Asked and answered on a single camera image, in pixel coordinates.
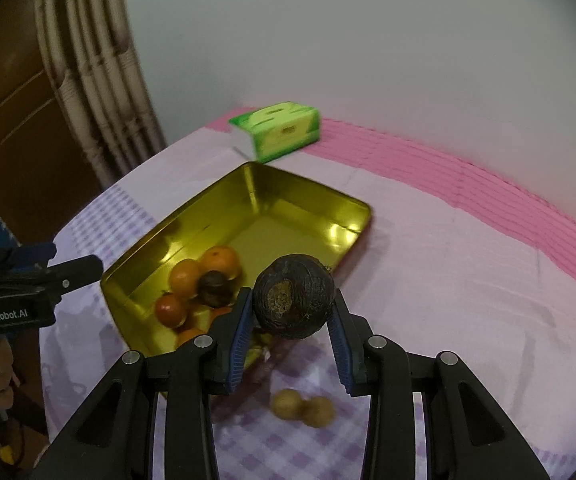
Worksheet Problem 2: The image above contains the small red tomato with stem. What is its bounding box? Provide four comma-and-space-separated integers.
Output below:
154, 292, 187, 328

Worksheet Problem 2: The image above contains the oval orange mandarin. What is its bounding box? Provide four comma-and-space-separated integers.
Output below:
167, 259, 202, 301

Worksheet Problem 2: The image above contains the dark passion fruit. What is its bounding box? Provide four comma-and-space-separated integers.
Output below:
252, 254, 337, 340
198, 271, 233, 309

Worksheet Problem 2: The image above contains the green tomato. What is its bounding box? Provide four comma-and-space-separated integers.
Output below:
245, 346, 269, 370

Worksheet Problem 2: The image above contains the right brown longan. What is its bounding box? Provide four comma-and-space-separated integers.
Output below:
301, 396, 337, 428

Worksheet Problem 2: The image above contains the brown longan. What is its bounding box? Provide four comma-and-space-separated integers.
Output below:
301, 396, 337, 428
271, 389, 304, 420

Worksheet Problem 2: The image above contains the pink and purple tablecloth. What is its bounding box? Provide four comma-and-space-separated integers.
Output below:
40, 119, 576, 479

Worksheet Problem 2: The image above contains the left brown longan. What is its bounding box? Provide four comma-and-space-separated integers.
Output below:
271, 389, 304, 420

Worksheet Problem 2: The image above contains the gold and maroon toffee tin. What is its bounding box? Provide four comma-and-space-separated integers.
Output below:
100, 162, 373, 358

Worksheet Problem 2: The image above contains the green tissue pack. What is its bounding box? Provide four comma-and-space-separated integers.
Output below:
228, 102, 320, 162

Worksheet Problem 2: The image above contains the rattan chair frame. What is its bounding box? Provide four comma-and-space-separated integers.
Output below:
35, 0, 166, 188

